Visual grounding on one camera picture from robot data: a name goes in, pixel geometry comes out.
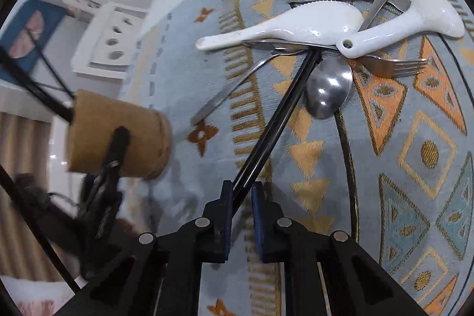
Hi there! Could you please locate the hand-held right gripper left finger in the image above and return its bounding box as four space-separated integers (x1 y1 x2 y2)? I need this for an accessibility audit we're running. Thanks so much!
55 181 235 316

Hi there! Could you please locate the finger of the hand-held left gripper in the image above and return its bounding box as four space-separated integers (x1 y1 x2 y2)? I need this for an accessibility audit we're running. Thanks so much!
76 126 132 216

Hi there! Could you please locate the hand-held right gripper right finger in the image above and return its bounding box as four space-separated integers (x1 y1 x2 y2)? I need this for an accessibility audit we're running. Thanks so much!
251 182 432 316

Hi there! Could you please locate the bamboo utensil holder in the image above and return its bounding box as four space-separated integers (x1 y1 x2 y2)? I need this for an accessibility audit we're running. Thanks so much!
67 89 173 180

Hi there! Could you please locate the single black chopstick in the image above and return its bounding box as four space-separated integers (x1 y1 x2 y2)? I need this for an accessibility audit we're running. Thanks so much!
233 51 315 193
237 53 322 198

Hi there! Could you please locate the silver metal fork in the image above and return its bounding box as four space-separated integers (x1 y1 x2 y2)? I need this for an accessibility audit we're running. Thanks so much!
357 56 429 78
190 49 310 126

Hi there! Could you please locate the pink textured cloth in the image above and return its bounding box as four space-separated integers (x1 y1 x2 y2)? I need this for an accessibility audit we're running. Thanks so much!
15 299 60 316

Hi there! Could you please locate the striped brown curtain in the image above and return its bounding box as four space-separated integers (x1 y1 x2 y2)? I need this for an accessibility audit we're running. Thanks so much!
0 112 80 287

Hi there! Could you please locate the grey refrigerator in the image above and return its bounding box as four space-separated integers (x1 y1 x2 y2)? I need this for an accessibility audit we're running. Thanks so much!
0 0 123 124

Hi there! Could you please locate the patterned blue table mat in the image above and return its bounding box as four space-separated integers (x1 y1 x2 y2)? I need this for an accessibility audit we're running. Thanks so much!
118 0 474 316

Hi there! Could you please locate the white shelf rack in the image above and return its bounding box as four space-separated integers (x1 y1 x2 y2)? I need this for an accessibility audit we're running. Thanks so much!
61 0 102 18

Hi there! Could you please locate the blue refrigerator cover cloth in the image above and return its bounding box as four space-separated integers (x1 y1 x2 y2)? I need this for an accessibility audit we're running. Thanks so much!
0 0 67 80

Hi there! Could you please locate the white rice paddle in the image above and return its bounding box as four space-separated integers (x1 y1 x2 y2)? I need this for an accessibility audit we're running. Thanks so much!
196 1 365 52
338 0 465 59

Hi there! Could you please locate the black cable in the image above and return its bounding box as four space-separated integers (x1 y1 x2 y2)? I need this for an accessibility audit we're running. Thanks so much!
0 164 80 292

